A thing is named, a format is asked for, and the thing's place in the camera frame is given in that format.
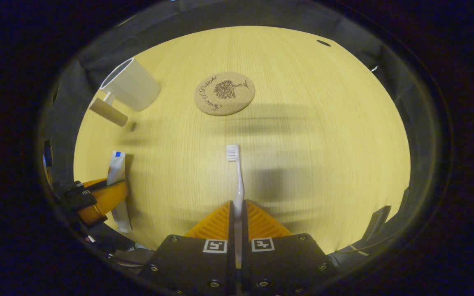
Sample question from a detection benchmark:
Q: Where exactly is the white toothbrush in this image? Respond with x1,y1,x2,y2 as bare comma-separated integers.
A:
225,144,246,268

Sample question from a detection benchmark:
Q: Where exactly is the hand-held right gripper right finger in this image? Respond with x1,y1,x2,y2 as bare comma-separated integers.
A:
242,199,338,295

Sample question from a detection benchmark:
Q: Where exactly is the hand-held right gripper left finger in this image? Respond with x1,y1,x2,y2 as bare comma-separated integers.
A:
140,201,236,295

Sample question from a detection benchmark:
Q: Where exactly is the white toothpaste tube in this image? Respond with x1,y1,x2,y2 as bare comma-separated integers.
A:
106,151,133,234

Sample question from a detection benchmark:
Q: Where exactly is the round cork coaster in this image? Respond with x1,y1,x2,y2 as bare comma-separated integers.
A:
194,72,256,116

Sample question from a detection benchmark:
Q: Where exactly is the white cup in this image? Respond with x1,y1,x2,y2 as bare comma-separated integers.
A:
88,58,162,127

